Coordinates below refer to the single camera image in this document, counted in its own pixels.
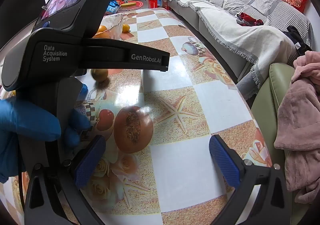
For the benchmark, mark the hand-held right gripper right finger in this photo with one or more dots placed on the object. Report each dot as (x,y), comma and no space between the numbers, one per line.
(223,162)

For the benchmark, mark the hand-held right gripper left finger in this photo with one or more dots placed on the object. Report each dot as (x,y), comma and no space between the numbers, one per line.
(91,161)

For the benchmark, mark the clear glass bowl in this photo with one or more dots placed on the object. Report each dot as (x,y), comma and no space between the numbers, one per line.
(115,23)

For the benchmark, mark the person's left hand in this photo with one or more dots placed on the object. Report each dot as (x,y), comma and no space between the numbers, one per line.
(27,121)

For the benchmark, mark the checkered printed tablecloth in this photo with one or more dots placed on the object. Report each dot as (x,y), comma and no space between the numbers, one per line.
(180,165)

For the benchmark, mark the green leather armchair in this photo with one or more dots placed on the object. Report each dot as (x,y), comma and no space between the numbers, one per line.
(268,95)

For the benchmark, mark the yellow cherry tomato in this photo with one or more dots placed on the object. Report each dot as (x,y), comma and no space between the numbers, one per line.
(125,28)

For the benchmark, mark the blue plastic bag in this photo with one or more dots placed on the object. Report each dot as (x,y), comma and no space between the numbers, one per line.
(113,7)

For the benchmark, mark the pink fleece robe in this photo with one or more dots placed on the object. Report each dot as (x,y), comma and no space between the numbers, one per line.
(300,120)

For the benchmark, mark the yellow round lid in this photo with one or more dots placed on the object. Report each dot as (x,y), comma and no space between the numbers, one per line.
(128,4)

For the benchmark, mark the red shopping bag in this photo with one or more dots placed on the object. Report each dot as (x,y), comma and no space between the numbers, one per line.
(153,0)

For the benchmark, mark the white fringed throw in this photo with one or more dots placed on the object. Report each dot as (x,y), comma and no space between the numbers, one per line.
(232,37)

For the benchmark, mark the light grey sofa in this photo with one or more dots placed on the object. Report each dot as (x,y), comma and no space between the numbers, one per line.
(185,18)

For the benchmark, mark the black bag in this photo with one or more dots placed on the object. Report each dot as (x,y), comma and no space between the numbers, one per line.
(297,38)

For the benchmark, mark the red and black clothes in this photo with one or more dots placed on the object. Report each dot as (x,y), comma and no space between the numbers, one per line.
(250,19)

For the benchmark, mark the grey striped sofa cover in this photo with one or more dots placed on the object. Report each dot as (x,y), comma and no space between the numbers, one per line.
(252,0)

